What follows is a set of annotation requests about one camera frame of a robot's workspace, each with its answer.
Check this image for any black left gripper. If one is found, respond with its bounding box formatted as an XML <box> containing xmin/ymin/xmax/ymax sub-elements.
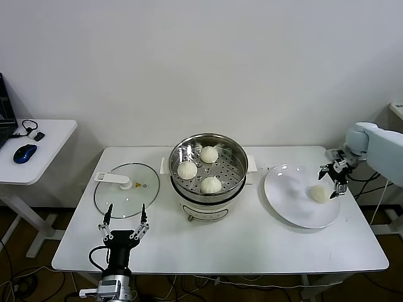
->
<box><xmin>97</xmin><ymin>203</ymin><xmax>151</xmax><ymax>277</ymax></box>

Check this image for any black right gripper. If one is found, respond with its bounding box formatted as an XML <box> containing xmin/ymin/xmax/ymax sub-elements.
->
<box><xmin>317</xmin><ymin>159</ymin><xmax>354</xmax><ymax>200</ymax></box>

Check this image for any white steamed baozi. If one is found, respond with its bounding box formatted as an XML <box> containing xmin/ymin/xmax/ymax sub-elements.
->
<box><xmin>200</xmin><ymin>146</ymin><xmax>218</xmax><ymax>164</ymax></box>
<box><xmin>307</xmin><ymin>184</ymin><xmax>331</xmax><ymax>204</ymax></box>
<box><xmin>177</xmin><ymin>161</ymin><xmax>198</xmax><ymax>180</ymax></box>
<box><xmin>200</xmin><ymin>176</ymin><xmax>222</xmax><ymax>195</ymax></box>

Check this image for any stainless steel steamer basket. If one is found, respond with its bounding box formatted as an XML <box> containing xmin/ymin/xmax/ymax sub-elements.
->
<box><xmin>168</xmin><ymin>134</ymin><xmax>249</xmax><ymax>203</ymax></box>

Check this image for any white round plate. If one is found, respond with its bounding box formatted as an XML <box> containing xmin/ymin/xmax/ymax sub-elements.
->
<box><xmin>263</xmin><ymin>162</ymin><xmax>341</xmax><ymax>229</ymax></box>

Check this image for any white electric cooker pot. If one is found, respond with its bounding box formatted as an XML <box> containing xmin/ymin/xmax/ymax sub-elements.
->
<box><xmin>159</xmin><ymin>155</ymin><xmax>258</xmax><ymax>223</ymax></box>

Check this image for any white side table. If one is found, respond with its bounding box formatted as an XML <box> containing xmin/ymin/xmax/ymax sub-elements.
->
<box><xmin>0</xmin><ymin>118</ymin><xmax>78</xmax><ymax>259</ymax></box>

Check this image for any blue black computer mouse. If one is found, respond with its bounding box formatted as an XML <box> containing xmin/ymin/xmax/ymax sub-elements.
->
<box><xmin>12</xmin><ymin>143</ymin><xmax>38</xmax><ymax>165</ymax></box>

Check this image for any black laptop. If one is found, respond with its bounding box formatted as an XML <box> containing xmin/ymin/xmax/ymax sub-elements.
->
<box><xmin>0</xmin><ymin>72</ymin><xmax>19</xmax><ymax>148</ymax></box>

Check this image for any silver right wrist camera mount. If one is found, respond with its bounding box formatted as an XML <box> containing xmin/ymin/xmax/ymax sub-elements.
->
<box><xmin>325</xmin><ymin>148</ymin><xmax>346</xmax><ymax>161</ymax></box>

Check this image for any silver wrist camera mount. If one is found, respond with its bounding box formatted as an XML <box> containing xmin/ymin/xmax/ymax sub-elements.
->
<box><xmin>78</xmin><ymin>279</ymin><xmax>120</xmax><ymax>298</ymax></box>
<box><xmin>325</xmin><ymin>148</ymin><xmax>346</xmax><ymax>161</ymax></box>

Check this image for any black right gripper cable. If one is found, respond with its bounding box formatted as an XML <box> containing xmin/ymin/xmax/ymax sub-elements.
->
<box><xmin>346</xmin><ymin>166</ymin><xmax>383</xmax><ymax>183</ymax></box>

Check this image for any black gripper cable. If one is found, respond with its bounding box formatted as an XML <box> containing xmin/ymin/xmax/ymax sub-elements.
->
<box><xmin>346</xmin><ymin>166</ymin><xmax>383</xmax><ymax>183</ymax></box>
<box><xmin>88</xmin><ymin>245</ymin><xmax>110</xmax><ymax>273</ymax></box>

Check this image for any black cable with plug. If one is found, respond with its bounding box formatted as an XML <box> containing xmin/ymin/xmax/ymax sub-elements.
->
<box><xmin>352</xmin><ymin>174</ymin><xmax>391</xmax><ymax>202</ymax></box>

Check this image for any glass lid white handle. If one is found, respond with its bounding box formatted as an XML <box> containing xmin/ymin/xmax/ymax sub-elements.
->
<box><xmin>93</xmin><ymin>162</ymin><xmax>161</xmax><ymax>219</ymax></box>

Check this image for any white hanging cable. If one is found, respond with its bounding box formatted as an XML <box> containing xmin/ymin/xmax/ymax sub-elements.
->
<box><xmin>370</xmin><ymin>181</ymin><xmax>391</xmax><ymax>226</ymax></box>

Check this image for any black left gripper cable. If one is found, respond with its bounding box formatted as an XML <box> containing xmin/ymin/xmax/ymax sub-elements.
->
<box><xmin>88</xmin><ymin>245</ymin><xmax>110</xmax><ymax>273</ymax></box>

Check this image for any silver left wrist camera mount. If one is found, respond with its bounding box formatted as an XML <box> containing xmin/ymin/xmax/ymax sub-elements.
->
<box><xmin>78</xmin><ymin>279</ymin><xmax>120</xmax><ymax>298</ymax></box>

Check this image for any white table leg frame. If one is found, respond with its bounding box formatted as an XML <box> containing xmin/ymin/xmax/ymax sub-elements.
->
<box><xmin>298</xmin><ymin>272</ymin><xmax>350</xmax><ymax>302</ymax></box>

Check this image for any black cable white adapter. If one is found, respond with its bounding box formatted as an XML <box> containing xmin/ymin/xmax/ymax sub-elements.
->
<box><xmin>11</xmin><ymin>119</ymin><xmax>39</xmax><ymax>139</ymax></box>

